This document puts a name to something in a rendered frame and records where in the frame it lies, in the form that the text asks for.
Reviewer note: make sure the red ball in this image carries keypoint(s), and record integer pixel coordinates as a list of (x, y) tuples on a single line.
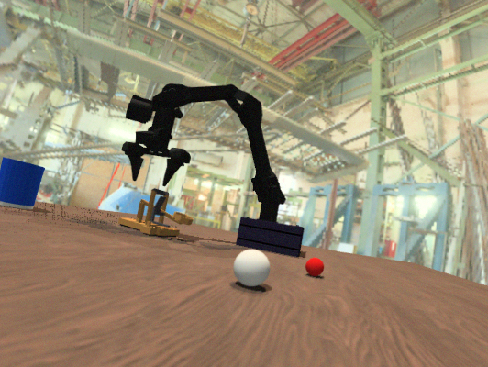
[(314, 267)]

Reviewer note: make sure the white ball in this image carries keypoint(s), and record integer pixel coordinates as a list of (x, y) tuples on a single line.
[(251, 267)]

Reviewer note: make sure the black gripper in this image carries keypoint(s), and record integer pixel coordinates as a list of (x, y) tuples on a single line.
[(178, 157)]

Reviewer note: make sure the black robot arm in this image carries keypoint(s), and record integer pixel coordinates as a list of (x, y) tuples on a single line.
[(165, 103)]

